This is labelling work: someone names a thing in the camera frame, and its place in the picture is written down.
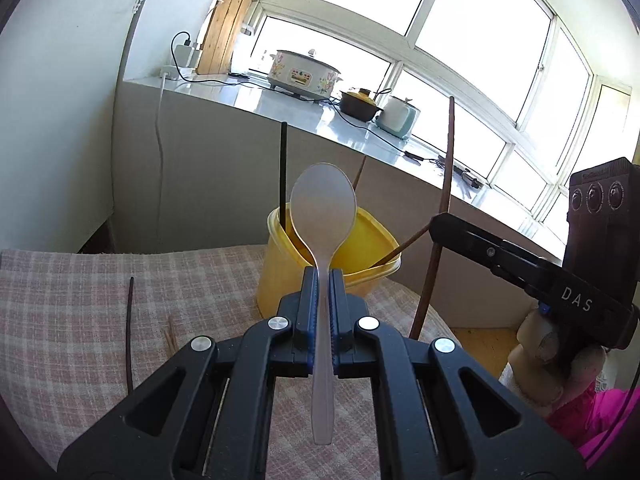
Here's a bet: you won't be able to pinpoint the wooden cutting board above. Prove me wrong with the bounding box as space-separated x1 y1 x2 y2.
196 0 252 75

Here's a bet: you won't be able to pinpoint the black chopstick crossing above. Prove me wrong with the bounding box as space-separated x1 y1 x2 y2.
125 276 134 396

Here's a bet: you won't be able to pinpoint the brown wooden chopstick left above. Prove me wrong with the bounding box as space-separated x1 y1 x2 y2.
352 155 369 192

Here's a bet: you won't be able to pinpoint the beige checkered table cloth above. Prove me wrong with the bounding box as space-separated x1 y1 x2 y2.
0 244 459 480

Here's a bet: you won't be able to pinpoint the brown clay pot yellow lid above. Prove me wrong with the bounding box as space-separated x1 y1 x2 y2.
340 89 382 122

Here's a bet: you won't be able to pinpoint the white window frame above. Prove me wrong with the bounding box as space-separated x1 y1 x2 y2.
250 0 639 242

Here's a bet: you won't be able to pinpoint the white power strip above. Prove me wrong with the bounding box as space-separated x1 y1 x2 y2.
160 65 196 81

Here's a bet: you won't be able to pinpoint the white teal electric kettle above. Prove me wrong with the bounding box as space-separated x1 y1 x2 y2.
375 96 420 140

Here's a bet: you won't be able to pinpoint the black tools on counter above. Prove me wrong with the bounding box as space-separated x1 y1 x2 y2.
435 155 485 190

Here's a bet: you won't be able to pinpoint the gloved hand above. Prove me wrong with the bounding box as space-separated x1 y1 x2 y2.
499 310 605 416

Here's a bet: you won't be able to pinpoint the white power cable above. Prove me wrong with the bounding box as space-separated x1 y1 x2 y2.
153 74 167 246

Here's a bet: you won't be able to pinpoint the yellow plastic container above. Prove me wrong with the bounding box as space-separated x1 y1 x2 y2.
256 204 403 320

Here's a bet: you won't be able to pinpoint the black chopstick upright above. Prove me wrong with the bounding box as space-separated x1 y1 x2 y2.
279 122 288 232

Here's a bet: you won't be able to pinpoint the long brown chopstick right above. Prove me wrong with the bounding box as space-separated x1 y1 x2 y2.
374 223 431 266

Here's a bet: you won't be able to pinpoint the white charger plug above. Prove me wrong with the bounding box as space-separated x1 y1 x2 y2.
174 44 202 68

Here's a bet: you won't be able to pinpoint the translucent plastic spoon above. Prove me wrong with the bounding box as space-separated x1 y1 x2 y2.
290 162 357 446

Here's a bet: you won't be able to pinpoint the pink sleeve forearm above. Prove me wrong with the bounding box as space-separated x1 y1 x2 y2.
546 386 639 468

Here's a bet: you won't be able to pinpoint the red-tipped brown chopstick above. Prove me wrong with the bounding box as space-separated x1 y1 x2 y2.
409 96 456 340

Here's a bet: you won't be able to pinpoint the white floral slow cooker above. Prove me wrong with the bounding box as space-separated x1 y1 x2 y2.
267 50 341 101

